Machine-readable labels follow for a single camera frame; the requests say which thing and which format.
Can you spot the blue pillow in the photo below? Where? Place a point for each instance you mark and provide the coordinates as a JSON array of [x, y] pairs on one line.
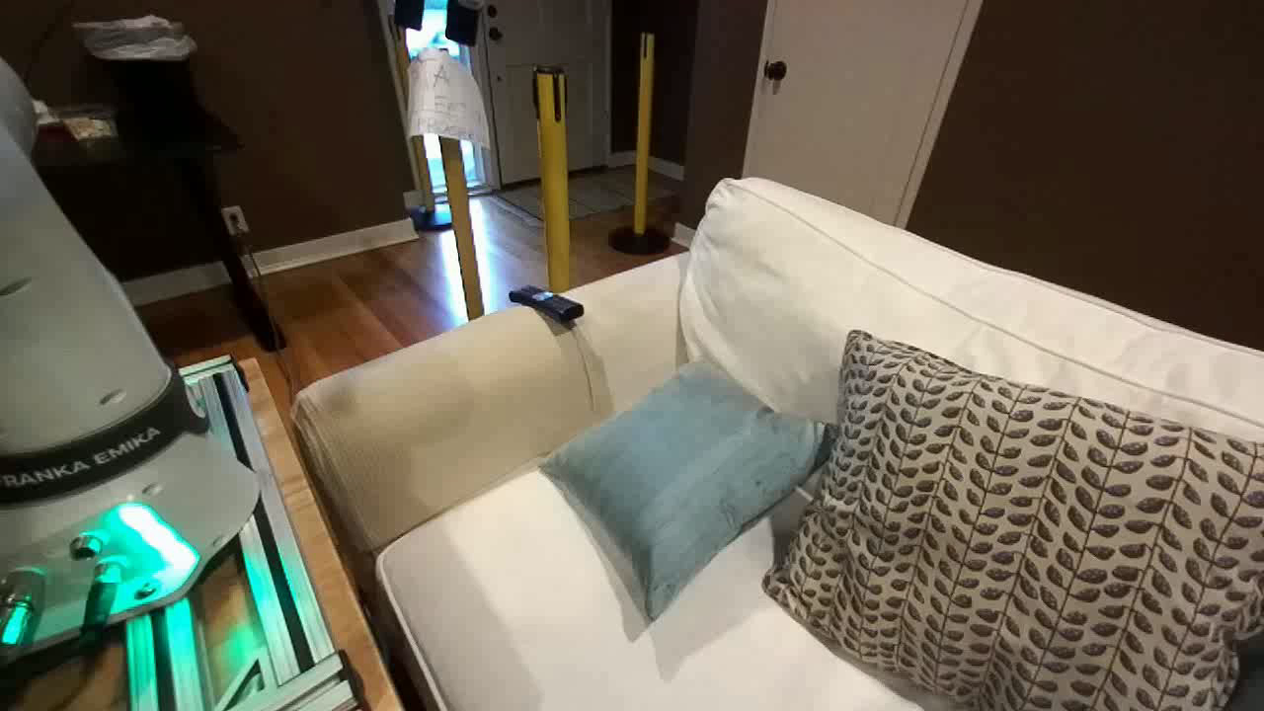
[[1249, 687], [673, 480]]

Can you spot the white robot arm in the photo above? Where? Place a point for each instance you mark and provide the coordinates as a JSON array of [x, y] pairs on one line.
[[110, 487]]

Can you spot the brown leaf pattern pillow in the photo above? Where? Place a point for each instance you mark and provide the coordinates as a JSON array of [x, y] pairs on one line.
[[1024, 550]]

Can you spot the yellow post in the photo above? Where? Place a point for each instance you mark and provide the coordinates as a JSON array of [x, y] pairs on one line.
[[640, 234], [554, 171]]

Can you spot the black remote control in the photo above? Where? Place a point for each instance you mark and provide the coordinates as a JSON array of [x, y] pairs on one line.
[[546, 301]]

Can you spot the yellow post near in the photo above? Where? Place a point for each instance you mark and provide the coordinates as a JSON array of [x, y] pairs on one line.
[[554, 171]]

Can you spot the yellow post far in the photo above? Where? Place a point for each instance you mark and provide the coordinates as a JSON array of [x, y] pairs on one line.
[[640, 234]]

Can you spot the dark side table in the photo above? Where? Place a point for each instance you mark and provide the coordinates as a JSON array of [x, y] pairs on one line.
[[150, 118]]

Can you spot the cream fabric sofa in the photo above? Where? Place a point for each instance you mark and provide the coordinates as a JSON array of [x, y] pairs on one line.
[[500, 599]]

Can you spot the white door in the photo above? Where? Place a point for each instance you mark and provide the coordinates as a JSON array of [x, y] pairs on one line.
[[850, 97]]

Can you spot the wooden easel stand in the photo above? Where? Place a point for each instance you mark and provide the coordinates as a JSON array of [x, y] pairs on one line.
[[439, 102]]

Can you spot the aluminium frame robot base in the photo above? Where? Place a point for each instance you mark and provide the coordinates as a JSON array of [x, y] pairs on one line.
[[250, 639]]

